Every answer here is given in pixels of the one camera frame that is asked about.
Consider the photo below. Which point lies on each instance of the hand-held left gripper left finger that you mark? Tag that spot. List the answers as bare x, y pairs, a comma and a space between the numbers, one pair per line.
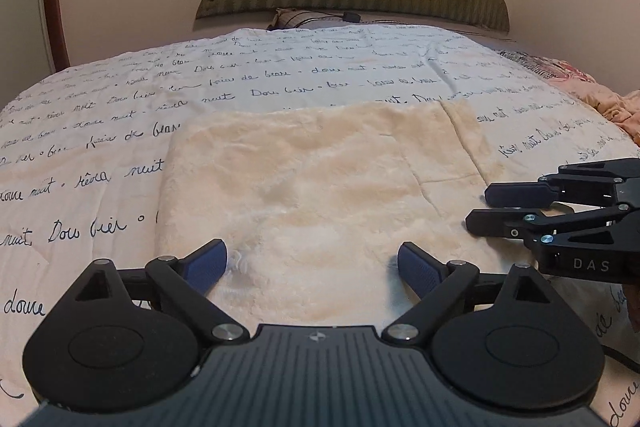
210, 262

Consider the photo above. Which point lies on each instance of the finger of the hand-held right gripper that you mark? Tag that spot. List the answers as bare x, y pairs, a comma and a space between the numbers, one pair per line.
495, 224
517, 194

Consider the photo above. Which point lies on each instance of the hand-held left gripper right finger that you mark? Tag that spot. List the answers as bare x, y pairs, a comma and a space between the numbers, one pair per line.
420, 268

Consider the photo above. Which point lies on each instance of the cream fluffy blanket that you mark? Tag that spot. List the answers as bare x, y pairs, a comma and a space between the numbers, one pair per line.
310, 187

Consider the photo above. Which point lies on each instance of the pink blanket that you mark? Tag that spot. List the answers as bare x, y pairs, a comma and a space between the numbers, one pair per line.
590, 92

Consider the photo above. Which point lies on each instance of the black-and-white patterned cloth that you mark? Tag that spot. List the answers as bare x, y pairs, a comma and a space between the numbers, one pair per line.
525, 61

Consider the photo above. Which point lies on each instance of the white script-print blanket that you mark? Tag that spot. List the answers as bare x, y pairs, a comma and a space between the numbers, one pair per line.
100, 147

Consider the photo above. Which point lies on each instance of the small black device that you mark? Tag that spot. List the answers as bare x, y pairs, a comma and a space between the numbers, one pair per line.
351, 17

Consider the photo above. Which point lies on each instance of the striped pillow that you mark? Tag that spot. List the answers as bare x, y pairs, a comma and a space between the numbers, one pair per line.
295, 18

